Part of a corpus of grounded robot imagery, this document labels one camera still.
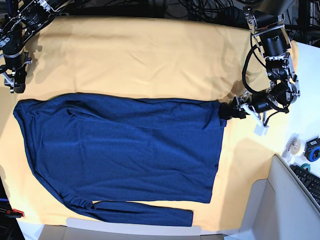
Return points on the white cardboard box right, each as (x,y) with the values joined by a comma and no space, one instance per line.
(280,208)

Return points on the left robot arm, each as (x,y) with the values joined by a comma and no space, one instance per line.
(268,36)

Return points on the red clamp bottom left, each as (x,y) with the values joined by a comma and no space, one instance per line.
(13,213)

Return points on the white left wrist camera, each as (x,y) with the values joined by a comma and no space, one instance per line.
(261,130)

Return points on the clear tape roll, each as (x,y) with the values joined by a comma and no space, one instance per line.
(294,147)

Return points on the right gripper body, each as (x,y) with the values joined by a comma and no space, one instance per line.
(12,63)

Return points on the black keyboard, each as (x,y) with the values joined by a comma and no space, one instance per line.
(308,182)

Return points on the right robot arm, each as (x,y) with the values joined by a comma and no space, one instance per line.
(20,24)

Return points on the green tape roll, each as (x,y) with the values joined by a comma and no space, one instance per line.
(306,167)

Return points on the blue tape measure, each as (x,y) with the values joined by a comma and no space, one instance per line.
(312,149)

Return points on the blue long-sleeve shirt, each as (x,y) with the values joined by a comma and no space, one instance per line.
(107,157)

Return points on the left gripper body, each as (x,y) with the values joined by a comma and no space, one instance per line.
(254,104)

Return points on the yellow table cloth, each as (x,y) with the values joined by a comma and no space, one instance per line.
(142,58)

